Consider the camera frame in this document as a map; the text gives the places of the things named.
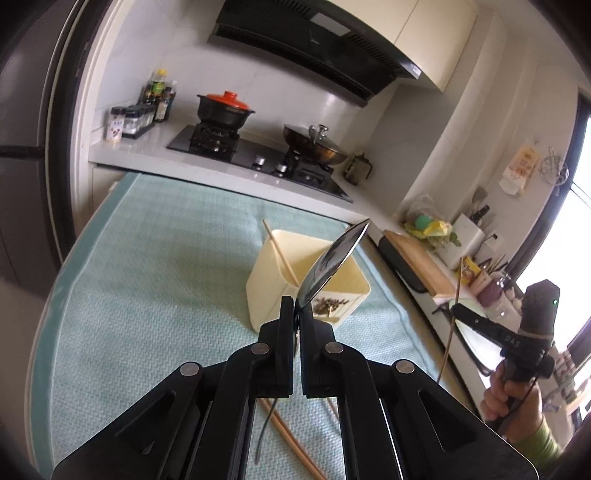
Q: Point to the yellow green plastic bag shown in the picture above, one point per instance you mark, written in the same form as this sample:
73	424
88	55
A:
429	226

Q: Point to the green cutting board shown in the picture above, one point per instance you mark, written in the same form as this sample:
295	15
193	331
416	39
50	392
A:
475	350

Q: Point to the cream plastic storage box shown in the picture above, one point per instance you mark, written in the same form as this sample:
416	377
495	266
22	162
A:
272	295

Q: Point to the purple bottle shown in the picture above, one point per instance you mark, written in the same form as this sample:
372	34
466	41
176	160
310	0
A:
490	293

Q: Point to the grey refrigerator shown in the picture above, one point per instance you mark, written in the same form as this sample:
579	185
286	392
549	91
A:
23	207

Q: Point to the wok with glass lid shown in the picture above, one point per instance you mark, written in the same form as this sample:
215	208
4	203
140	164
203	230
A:
314	145

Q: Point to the black pot with red lid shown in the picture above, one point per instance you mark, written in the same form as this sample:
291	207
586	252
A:
224	110

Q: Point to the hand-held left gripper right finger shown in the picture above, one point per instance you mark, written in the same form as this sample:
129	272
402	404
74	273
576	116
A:
318	360

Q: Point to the dark sauce bottle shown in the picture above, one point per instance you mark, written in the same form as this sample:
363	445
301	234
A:
162	108

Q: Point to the white knife holder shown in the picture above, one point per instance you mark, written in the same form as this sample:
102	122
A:
457	242

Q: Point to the window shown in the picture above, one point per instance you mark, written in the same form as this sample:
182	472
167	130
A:
572	240

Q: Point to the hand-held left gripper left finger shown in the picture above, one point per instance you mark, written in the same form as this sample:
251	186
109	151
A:
281	360

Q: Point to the yellow packet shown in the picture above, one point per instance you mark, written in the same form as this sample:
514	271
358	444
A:
470	271

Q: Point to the hanging printed towel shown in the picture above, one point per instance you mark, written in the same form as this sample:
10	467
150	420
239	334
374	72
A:
521	168

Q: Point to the sauce bottle with yellow cap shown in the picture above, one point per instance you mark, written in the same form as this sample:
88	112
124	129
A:
158	87

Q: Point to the cream upper cabinets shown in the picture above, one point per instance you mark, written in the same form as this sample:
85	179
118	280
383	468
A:
429	37

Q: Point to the black tray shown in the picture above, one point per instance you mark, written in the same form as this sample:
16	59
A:
397	267

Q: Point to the person's right hand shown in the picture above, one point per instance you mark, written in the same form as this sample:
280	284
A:
512	406

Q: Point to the row of spice jars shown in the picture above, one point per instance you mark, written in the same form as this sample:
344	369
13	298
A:
129	121

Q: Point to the wooden cutting board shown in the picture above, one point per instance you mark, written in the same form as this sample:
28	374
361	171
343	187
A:
422	261

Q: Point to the grey spatula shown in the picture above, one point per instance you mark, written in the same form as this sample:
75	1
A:
479	197

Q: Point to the person's right forearm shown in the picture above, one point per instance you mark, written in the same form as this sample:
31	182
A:
545	441

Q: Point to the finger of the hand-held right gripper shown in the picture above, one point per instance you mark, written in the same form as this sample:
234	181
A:
489	330

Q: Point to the light blue table cloth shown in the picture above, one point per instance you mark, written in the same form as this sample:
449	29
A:
161	277

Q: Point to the black range hood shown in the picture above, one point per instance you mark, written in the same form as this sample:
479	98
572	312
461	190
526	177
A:
323	41

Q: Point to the metal spoon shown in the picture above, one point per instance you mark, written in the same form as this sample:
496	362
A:
330	263

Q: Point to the black gas stove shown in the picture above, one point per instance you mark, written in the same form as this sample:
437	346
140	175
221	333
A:
258	154

